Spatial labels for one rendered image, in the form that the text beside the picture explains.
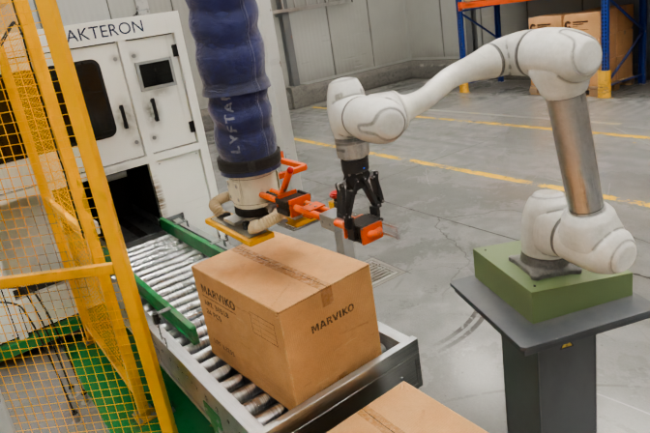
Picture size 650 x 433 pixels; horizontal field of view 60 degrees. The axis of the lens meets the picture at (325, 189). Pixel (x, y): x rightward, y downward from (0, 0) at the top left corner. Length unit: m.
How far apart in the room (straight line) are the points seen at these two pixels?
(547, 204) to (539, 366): 0.57
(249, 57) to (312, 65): 10.30
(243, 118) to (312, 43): 10.32
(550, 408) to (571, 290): 0.47
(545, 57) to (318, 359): 1.17
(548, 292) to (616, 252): 0.27
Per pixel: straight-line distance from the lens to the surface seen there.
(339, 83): 1.44
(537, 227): 1.96
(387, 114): 1.27
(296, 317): 1.84
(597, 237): 1.81
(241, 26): 1.84
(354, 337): 2.04
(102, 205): 2.24
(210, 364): 2.40
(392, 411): 1.98
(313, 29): 12.18
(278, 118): 4.92
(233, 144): 1.90
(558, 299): 2.00
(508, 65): 1.70
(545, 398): 2.23
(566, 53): 1.56
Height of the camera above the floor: 1.81
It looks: 17 degrees down
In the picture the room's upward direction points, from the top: 9 degrees counter-clockwise
